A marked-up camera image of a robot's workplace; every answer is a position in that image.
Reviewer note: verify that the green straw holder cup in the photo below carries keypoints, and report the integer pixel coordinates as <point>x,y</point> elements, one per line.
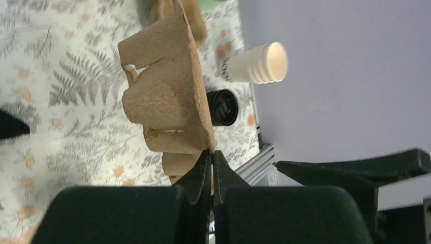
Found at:
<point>208,5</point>

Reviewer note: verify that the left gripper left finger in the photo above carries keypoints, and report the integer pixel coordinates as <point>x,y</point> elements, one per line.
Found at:
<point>137,214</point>

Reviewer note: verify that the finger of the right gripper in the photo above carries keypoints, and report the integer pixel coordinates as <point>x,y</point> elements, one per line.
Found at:
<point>361,178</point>

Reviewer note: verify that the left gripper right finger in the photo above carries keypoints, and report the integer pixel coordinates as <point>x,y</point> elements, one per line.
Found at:
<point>315,214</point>

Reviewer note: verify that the black t-shirt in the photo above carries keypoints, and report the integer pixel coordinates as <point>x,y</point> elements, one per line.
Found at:
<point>12,127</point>

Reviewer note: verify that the brown cardboard cup carrier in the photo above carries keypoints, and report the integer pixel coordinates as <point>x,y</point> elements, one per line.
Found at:
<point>166,92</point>

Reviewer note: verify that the stack of white paper cups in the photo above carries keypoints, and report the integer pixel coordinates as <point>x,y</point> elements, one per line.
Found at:
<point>260,65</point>

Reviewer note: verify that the floral patterned table mat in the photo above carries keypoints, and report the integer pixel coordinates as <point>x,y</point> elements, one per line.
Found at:
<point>60,74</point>

